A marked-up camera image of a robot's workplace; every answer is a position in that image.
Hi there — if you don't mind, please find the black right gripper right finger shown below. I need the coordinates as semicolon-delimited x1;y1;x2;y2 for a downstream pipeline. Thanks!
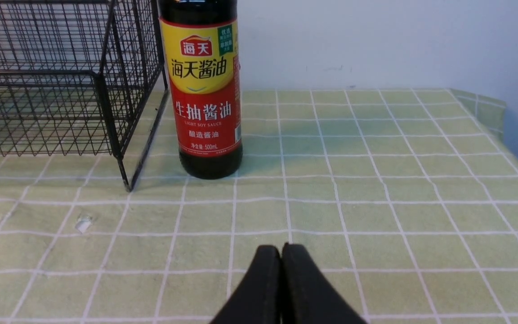
281;243;366;324

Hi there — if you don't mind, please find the black wire mesh shelf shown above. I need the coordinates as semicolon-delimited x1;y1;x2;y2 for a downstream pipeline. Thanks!
0;0;165;192

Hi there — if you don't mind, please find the red label soy sauce bottle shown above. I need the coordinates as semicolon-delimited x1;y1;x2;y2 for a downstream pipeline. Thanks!
158;0;243;179

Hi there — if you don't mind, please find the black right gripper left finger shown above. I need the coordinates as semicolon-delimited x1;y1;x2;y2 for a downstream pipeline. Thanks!
211;245;281;324

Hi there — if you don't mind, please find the green checkered tablecloth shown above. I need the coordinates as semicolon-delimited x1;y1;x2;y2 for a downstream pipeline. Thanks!
0;90;518;324

